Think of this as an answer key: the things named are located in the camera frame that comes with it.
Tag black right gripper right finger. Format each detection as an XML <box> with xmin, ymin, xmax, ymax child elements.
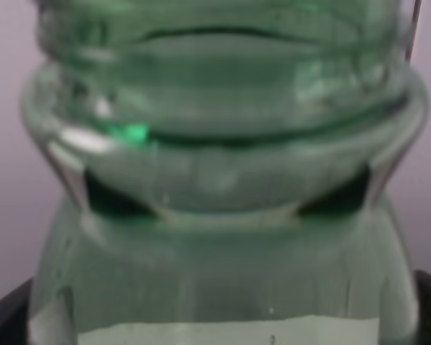
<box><xmin>415</xmin><ymin>270</ymin><xmax>431</xmax><ymax>345</ymax></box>

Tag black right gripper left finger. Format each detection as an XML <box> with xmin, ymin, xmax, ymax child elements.
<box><xmin>0</xmin><ymin>279</ymin><xmax>32</xmax><ymax>345</ymax></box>

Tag green transparent plastic bottle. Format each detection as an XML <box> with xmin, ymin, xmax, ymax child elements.
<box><xmin>22</xmin><ymin>1</ymin><xmax>428</xmax><ymax>344</ymax></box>

